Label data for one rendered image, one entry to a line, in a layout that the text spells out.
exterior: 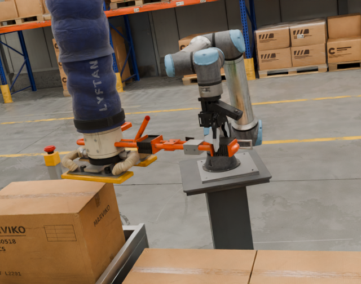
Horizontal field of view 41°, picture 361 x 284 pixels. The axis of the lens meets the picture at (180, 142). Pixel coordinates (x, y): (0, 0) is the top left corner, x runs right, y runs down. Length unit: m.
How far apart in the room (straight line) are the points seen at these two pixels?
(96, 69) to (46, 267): 0.99
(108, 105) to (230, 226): 1.25
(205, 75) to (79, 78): 0.55
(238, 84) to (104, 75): 0.80
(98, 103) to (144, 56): 9.06
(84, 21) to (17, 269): 1.24
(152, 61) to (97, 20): 9.03
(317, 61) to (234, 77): 6.55
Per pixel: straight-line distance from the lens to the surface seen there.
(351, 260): 2.38
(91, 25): 2.03
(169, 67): 1.94
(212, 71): 1.79
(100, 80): 2.06
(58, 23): 2.06
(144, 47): 11.06
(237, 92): 2.61
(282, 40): 9.03
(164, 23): 10.89
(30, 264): 2.50
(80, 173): 2.21
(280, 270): 2.32
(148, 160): 2.21
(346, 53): 9.09
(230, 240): 3.03
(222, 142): 1.86
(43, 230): 2.36
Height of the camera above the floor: 1.82
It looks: 17 degrees down
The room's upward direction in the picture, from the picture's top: 9 degrees counter-clockwise
